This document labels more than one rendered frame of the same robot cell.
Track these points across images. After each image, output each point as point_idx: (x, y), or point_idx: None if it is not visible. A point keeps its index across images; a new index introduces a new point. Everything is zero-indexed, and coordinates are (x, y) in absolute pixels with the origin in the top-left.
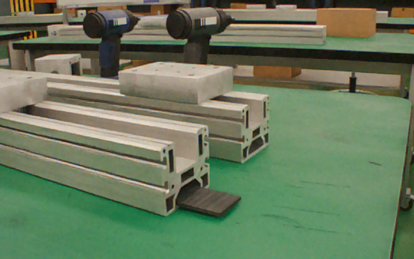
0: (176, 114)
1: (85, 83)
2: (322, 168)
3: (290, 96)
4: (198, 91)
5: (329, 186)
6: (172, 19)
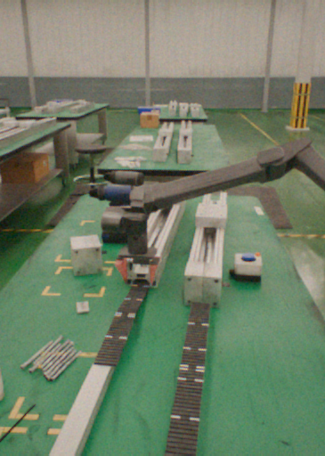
0: (182, 202)
1: (156, 218)
2: None
3: (90, 209)
4: None
5: (191, 199)
6: (142, 177)
